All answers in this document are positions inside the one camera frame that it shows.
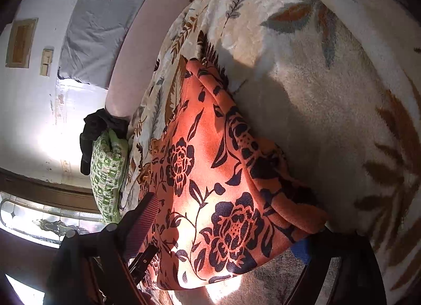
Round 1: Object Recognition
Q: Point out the black garment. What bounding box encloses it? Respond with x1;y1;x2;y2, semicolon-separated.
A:
80;108;129;176

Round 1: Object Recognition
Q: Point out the grey pillow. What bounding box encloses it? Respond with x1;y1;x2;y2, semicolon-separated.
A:
57;0;165;90

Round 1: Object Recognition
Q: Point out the green patterned pillow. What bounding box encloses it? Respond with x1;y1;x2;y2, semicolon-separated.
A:
90;129;129;223

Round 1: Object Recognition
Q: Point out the orange floral blouse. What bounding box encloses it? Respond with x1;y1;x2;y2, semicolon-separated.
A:
136;58;331;292

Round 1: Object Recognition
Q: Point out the pink bolster cushion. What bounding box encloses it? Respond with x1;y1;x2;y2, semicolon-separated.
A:
107;0;211;118

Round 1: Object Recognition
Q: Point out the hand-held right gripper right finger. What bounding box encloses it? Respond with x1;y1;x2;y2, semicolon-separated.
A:
286;229;389;305

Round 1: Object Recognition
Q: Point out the beige wall switch plate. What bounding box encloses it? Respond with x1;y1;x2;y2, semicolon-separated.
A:
40;48;55;77

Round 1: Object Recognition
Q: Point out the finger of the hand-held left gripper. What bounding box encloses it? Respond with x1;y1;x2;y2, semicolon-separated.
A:
127;244;160;280

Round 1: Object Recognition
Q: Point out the cream leaf print blanket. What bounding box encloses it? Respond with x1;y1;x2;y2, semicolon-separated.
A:
118;0;421;305

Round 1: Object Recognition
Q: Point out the stained glass window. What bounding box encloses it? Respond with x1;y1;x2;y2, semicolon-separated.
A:
0;167;114;249

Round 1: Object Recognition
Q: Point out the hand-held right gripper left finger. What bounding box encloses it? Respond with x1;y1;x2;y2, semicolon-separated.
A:
43;191;162;305

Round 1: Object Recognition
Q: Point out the wooden framed wall panel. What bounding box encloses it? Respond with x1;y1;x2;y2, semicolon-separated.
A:
5;18;39;68

